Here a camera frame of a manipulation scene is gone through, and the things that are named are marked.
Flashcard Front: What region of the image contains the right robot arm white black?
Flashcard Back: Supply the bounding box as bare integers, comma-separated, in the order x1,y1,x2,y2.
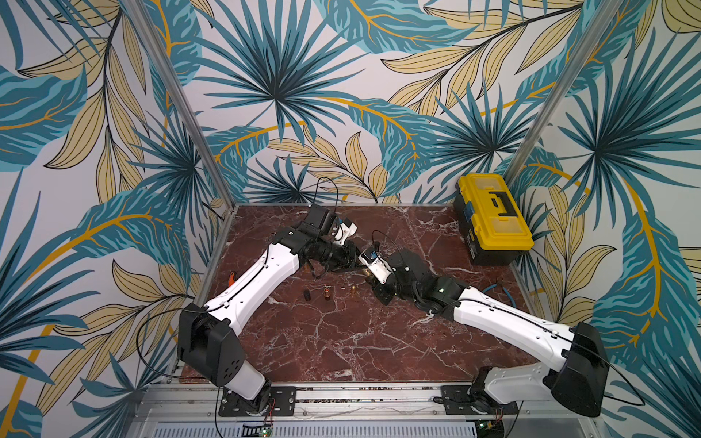
358,247,610,418

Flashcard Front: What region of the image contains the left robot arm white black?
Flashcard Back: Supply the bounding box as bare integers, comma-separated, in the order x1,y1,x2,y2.
177,220,358,411

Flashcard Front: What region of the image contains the yellow black toolbox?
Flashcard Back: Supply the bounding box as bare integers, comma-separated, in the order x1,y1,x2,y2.
454,173,534,266

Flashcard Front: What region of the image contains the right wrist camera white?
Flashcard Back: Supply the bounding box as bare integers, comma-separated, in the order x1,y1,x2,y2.
359,247,394,285

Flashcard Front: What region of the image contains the blue handled tool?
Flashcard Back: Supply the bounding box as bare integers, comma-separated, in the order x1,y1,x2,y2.
483,283,517,308

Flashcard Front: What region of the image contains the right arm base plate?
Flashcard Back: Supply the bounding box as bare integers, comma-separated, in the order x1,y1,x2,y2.
440,385,518,417

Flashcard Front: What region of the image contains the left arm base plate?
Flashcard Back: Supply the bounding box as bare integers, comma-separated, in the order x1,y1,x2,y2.
217,385,298,418

